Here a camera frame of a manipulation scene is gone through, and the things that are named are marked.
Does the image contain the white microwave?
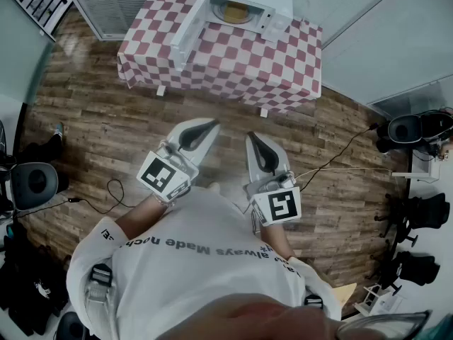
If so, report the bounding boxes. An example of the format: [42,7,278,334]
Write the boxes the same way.
[169,0,294,72]

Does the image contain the pile of black bags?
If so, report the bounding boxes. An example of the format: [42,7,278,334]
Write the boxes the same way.
[0,237,70,336]

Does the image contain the small white rack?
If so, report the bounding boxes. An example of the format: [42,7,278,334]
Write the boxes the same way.
[352,283,384,317]

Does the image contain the beaded wrist bracelet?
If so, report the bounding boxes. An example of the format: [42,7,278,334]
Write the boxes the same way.
[151,192,175,209]

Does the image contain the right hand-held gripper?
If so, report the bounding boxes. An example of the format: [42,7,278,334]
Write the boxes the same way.
[243,130,302,228]

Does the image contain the red white checkered tablecloth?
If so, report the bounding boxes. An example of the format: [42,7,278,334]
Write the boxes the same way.
[116,0,323,115]

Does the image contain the person's right forearm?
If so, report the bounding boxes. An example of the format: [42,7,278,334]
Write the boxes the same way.
[260,222,297,261]

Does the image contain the white desk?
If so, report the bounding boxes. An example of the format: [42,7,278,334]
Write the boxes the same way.
[391,146,442,184]

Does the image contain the glass microwave turntable plate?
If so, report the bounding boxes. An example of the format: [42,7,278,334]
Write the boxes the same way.
[210,0,265,26]

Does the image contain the black office chair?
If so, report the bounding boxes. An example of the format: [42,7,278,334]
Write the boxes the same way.
[367,249,442,297]
[374,192,451,248]

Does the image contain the beige floor cable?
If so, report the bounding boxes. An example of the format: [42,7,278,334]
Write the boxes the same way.
[292,166,394,184]

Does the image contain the grey office chair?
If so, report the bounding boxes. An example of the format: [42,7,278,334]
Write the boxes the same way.
[9,161,59,213]
[386,114,423,145]

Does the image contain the long black floor cable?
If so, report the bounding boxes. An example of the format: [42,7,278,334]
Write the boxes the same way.
[292,123,379,195]

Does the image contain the person's eyeglasses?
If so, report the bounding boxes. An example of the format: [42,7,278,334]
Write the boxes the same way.
[335,309,434,340]

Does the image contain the yellow container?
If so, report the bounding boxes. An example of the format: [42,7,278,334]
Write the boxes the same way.
[223,2,249,23]

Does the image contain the person's left forearm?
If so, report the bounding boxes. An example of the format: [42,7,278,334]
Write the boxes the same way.
[115,193,168,242]

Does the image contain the black harness buckle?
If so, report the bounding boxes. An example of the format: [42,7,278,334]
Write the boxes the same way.
[88,263,115,285]
[303,293,325,310]

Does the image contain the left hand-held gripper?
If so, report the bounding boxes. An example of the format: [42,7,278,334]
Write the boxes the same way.
[136,118,222,202]

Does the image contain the window with white blinds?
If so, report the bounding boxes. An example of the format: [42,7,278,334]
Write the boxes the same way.
[63,0,200,43]

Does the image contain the person's white printed shirt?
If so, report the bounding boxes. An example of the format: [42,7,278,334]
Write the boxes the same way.
[66,186,343,340]

